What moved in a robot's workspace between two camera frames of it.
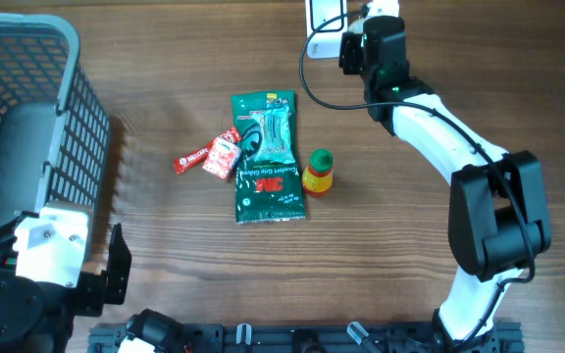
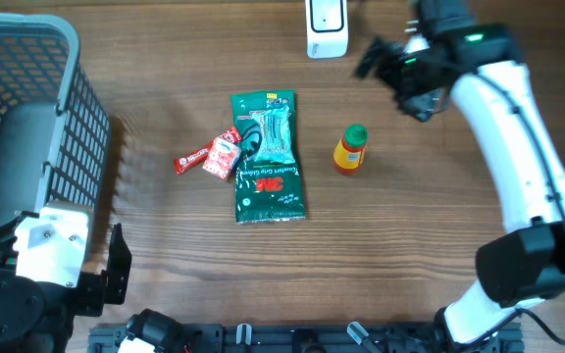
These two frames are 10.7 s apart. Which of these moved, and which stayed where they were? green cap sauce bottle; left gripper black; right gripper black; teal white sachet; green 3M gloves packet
Moved: right gripper black; green cap sauce bottle
Stayed: teal white sachet; green 3M gloves packet; left gripper black
